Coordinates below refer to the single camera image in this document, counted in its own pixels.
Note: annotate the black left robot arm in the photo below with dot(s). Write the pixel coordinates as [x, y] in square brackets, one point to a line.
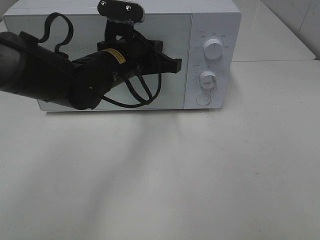
[114, 73]

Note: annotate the white microwave door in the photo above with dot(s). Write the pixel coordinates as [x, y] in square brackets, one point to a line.
[172, 29]

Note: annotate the white microwave oven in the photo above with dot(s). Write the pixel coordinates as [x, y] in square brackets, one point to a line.
[209, 18]

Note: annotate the white neighbouring table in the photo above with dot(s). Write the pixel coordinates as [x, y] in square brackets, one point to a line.
[263, 36]

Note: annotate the white microwave knob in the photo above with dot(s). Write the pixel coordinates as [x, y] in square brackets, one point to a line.
[208, 80]
[213, 48]

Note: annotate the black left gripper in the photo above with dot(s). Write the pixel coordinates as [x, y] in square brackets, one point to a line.
[136, 51]

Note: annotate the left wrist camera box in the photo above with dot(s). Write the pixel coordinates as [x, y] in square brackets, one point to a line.
[120, 10]

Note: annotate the white lower microwave knob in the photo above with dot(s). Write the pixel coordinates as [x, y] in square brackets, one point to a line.
[208, 80]

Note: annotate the round white door button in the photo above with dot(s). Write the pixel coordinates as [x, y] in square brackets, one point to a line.
[203, 99]

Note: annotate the white upper microwave knob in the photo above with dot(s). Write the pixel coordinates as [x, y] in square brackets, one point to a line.
[213, 48]

